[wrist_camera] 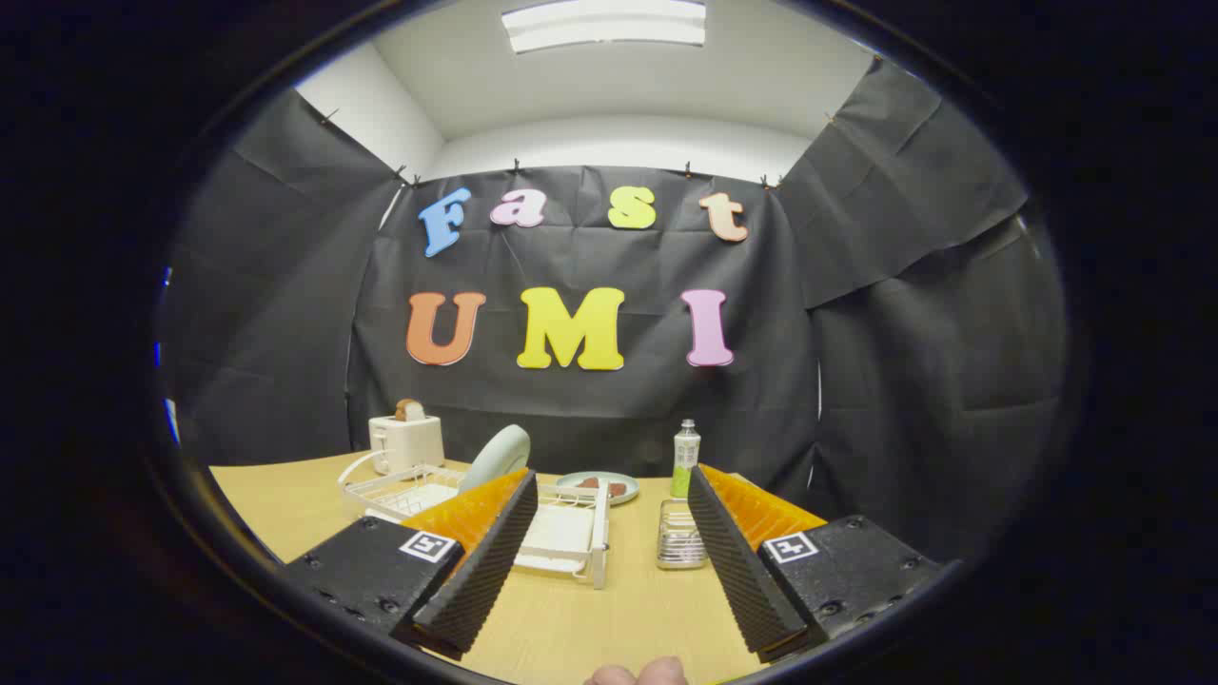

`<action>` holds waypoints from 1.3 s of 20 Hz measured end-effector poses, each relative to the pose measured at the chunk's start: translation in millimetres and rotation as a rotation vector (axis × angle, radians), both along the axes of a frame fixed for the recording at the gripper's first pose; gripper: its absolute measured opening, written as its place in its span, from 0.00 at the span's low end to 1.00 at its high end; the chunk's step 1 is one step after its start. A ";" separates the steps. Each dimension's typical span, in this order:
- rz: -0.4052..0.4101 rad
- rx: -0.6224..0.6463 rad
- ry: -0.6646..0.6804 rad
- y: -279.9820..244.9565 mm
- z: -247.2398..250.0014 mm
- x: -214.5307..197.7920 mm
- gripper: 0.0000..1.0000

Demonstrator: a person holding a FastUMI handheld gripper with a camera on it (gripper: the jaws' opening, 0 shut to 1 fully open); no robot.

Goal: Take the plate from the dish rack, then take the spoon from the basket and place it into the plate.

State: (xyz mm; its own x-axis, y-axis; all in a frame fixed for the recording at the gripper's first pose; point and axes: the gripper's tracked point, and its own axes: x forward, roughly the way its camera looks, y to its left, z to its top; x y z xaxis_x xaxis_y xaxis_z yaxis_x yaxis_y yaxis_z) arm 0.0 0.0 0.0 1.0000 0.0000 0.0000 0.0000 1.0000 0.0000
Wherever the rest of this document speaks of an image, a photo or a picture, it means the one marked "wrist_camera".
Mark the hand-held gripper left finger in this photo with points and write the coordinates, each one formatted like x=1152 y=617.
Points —
x=485 y=571

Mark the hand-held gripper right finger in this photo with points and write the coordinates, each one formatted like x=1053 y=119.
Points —
x=737 y=571

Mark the pale green plate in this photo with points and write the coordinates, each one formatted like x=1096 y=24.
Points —
x=500 y=457

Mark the small round food dish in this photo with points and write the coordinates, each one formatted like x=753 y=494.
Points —
x=571 y=492

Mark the green and white bottle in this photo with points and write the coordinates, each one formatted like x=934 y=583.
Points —
x=685 y=461

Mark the white toaster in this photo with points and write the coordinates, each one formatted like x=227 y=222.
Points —
x=407 y=444

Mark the brown bread slice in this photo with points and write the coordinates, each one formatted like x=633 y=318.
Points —
x=410 y=410

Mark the black backdrop cloth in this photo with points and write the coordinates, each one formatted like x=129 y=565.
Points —
x=618 y=409

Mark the ceiling light panel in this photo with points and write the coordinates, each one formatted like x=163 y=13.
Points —
x=604 y=24

